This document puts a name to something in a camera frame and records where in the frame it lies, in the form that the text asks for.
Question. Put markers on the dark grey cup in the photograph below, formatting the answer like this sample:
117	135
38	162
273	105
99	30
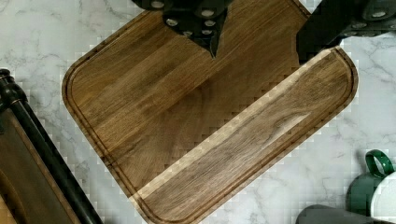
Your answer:
322	214

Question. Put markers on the black drawer handle bar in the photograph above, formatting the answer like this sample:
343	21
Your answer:
14	99

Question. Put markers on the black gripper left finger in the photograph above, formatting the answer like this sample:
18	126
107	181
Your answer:
201	21

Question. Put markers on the white mug green handle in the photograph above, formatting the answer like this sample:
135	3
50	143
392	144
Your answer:
373	193

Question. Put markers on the wooden cutting board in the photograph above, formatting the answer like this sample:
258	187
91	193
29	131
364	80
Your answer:
183	131

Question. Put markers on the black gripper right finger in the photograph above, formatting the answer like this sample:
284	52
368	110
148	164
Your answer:
334	20

